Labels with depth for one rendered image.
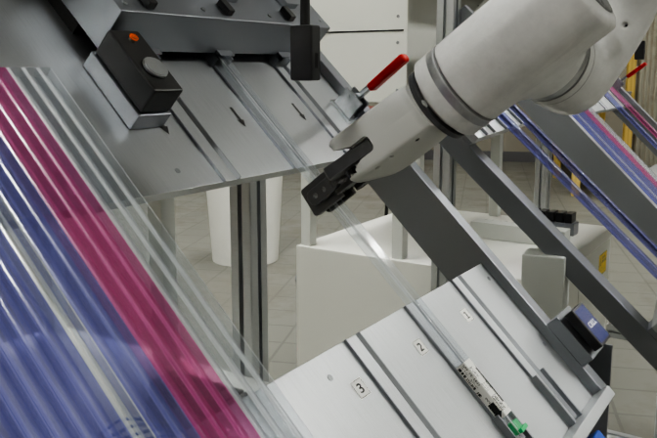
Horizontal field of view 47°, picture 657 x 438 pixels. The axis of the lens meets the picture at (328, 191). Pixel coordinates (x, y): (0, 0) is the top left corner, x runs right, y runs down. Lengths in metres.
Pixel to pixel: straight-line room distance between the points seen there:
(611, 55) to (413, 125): 0.19
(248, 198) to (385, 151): 0.46
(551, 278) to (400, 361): 0.47
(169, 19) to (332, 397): 0.38
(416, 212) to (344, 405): 0.39
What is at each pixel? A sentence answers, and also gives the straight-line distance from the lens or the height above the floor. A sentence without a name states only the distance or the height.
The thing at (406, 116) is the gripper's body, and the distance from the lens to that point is 0.68.
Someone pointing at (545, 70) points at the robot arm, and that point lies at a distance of 0.66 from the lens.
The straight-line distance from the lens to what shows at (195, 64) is 0.83.
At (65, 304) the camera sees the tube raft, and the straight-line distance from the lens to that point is 0.51.
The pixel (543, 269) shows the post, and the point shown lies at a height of 0.80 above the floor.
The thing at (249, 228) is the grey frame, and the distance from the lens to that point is 1.12.
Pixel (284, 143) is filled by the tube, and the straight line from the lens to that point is 0.80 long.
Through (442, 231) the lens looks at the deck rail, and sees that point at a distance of 0.94.
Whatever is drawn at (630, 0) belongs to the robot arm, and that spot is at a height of 1.14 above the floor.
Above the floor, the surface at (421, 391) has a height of 0.80.
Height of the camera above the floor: 1.08
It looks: 9 degrees down
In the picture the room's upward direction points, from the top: straight up
